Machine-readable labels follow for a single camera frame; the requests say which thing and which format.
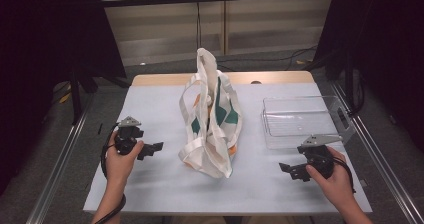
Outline black stand leg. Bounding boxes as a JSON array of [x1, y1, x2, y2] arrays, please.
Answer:
[[69, 68, 84, 126]]

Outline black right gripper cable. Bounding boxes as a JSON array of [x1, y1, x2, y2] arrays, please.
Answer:
[[331, 155, 357, 194]]

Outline black floor cable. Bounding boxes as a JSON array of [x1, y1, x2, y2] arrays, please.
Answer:
[[215, 44, 318, 72]]

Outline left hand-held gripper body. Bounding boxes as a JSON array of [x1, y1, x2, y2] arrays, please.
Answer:
[[114, 116, 145, 156]]

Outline white printed tote bag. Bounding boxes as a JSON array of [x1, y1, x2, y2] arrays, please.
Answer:
[[177, 47, 244, 180]]

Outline black hanging cable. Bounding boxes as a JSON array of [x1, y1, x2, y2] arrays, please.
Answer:
[[195, 0, 203, 50]]

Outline person's left hand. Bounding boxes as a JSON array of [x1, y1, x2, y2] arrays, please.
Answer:
[[104, 131, 145, 186]]

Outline clear plastic bin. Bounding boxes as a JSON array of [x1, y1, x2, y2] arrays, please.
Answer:
[[261, 94, 355, 151]]

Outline metal frame rail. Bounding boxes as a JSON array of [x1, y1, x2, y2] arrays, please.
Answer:
[[25, 93, 95, 224], [329, 81, 424, 224]]

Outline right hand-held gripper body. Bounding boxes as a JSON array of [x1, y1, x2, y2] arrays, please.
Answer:
[[297, 133, 344, 180]]

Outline black curtain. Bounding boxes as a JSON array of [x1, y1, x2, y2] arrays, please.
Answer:
[[0, 0, 128, 196], [312, 0, 424, 153]]

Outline white table mat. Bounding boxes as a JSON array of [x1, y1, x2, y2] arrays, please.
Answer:
[[83, 82, 373, 216]]

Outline person's right hand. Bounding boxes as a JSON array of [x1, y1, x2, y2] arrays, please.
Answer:
[[305, 146, 355, 206]]

